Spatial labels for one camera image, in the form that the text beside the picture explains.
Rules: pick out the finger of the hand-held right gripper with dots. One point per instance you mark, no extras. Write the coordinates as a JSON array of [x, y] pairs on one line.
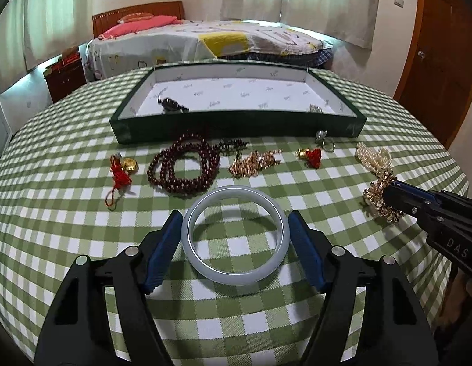
[[401, 198], [430, 196]]

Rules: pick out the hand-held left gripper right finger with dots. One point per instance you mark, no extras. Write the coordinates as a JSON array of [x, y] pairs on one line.
[[305, 253]]

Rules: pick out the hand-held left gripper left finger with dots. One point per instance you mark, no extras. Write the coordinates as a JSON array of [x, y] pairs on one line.
[[163, 253]]

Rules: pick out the red knot charm with bell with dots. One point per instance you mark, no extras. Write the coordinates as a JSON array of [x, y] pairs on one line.
[[119, 175]]

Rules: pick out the pale jade bangle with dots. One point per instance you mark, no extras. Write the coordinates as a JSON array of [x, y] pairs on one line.
[[236, 192]]

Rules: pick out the small red tassel gold charm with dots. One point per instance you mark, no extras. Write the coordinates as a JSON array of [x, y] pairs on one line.
[[314, 157]]

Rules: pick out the green jewelry tray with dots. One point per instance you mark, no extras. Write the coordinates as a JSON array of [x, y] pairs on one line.
[[239, 125]]

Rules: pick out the small silver hair clip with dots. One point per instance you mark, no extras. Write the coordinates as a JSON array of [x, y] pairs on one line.
[[315, 109]]

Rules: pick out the wooden door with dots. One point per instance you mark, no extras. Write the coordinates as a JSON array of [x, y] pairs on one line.
[[441, 64]]

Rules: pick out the green checkered tablecloth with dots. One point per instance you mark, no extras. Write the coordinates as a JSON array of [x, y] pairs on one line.
[[68, 141]]

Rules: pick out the plaid bed sheet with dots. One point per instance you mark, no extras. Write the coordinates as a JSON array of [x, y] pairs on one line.
[[308, 59]]

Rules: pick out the dark wooden nightstand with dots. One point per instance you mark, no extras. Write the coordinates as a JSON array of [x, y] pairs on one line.
[[66, 82]]

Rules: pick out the bed with patterned cover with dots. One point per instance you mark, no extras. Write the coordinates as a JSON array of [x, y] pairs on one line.
[[163, 45]]

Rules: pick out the long white curtain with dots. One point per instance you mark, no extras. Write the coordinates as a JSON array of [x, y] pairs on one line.
[[331, 0]]

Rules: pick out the red box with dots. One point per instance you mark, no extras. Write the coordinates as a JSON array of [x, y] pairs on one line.
[[70, 59]]

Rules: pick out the small stack of books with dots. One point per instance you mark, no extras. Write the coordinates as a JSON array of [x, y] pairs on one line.
[[51, 69]]

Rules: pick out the pink pillow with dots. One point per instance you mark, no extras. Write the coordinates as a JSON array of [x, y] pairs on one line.
[[144, 24]]

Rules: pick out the small patterned pillow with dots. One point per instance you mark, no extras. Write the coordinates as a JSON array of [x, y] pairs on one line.
[[135, 16]]

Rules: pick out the wooden headboard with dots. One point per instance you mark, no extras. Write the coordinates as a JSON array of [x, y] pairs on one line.
[[106, 17]]

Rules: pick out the wide white curtain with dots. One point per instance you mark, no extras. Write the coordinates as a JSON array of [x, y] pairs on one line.
[[49, 15]]

